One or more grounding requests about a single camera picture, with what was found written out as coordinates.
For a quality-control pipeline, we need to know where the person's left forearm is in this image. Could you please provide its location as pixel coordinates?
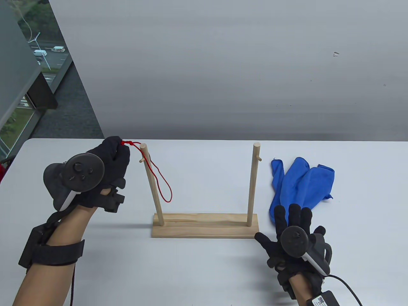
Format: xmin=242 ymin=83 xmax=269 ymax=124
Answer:
xmin=13 ymin=204 xmax=97 ymax=306

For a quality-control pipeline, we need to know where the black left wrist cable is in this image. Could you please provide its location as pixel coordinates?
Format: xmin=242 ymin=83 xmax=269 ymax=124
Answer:
xmin=69 ymin=264 xmax=77 ymax=306

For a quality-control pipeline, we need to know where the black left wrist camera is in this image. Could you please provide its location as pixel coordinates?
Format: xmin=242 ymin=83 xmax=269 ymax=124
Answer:
xmin=100 ymin=188 xmax=125 ymax=214

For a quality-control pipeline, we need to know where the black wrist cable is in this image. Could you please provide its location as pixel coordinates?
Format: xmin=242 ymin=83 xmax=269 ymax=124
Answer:
xmin=69 ymin=264 xmax=77 ymax=306
xmin=328 ymin=275 xmax=364 ymax=306

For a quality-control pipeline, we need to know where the dark grey controller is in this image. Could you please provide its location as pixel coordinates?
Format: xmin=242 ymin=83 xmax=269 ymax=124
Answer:
xmin=43 ymin=153 xmax=105 ymax=212
xmin=280 ymin=226 xmax=332 ymax=276

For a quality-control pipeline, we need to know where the person's right hand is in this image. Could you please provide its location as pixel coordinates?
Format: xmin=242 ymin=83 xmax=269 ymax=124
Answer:
xmin=254 ymin=204 xmax=326 ymax=286

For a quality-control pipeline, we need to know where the frosted glass panel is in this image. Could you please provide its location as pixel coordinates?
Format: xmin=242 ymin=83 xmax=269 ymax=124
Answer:
xmin=0 ymin=0 xmax=43 ymax=128

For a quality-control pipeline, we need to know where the red elastic cord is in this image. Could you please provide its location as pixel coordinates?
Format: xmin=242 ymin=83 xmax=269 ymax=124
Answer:
xmin=121 ymin=140 xmax=173 ymax=203

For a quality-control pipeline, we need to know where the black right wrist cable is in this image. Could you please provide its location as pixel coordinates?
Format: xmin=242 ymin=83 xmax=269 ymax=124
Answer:
xmin=328 ymin=275 xmax=364 ymax=306

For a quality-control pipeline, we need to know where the dark grey right controller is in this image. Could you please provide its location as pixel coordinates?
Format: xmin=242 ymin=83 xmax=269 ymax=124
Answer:
xmin=280 ymin=226 xmax=332 ymax=276

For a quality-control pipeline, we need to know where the black wrist strap box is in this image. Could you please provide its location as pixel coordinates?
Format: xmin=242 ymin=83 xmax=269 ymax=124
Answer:
xmin=307 ymin=291 xmax=340 ymax=306
xmin=18 ymin=223 xmax=86 ymax=270

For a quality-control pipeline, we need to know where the black right wrist strap box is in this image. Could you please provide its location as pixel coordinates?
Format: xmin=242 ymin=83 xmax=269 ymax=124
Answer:
xmin=307 ymin=291 xmax=340 ymax=306

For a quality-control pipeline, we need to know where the black left wrist strap box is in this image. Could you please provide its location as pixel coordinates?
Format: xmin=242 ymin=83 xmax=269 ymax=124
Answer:
xmin=18 ymin=223 xmax=86 ymax=270

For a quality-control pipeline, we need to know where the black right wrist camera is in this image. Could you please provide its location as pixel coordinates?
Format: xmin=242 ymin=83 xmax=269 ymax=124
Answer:
xmin=277 ymin=273 xmax=297 ymax=301

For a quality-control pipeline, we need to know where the red chair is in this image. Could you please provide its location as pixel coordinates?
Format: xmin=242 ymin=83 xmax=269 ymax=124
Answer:
xmin=0 ymin=158 xmax=13 ymax=185

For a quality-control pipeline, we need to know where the dark grey left controller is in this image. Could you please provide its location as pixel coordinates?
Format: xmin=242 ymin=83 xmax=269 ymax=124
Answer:
xmin=43 ymin=153 xmax=105 ymax=212

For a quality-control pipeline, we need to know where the blue towel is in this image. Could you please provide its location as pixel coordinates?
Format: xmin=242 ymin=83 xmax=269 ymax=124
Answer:
xmin=269 ymin=157 xmax=335 ymax=224

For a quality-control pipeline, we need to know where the person's left hand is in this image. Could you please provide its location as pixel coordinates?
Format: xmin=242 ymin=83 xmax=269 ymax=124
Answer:
xmin=75 ymin=136 xmax=130 ymax=209

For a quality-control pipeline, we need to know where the dark grey window pillar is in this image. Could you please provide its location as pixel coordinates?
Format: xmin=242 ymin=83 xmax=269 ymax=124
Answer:
xmin=25 ymin=71 xmax=58 ymax=110

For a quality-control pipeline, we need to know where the glass window with street view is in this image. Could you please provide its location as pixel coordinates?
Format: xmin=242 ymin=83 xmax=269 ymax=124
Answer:
xmin=0 ymin=0 xmax=74 ymax=160

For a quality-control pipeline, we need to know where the wooden rack with posts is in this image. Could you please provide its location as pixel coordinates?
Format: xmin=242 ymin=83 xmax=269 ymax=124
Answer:
xmin=139 ymin=142 xmax=262 ymax=239

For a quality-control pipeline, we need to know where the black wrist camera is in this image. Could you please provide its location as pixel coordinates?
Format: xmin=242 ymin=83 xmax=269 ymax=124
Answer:
xmin=277 ymin=273 xmax=297 ymax=301
xmin=100 ymin=188 xmax=125 ymax=214

